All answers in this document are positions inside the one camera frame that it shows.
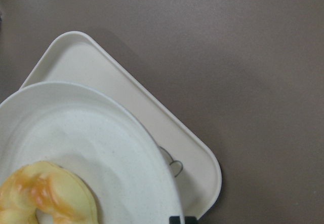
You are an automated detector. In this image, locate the cream plastic tray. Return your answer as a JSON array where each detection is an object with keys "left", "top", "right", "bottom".
[{"left": 23, "top": 31, "right": 222, "bottom": 218}]

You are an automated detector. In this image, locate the yellow glazed donut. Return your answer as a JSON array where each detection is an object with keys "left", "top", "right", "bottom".
[{"left": 1, "top": 161, "right": 98, "bottom": 223}]

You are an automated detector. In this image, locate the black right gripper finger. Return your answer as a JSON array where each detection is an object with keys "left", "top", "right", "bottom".
[{"left": 169, "top": 216, "right": 197, "bottom": 224}]

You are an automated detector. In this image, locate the white speckled plate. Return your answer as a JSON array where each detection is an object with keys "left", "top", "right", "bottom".
[{"left": 1, "top": 82, "right": 184, "bottom": 223}]

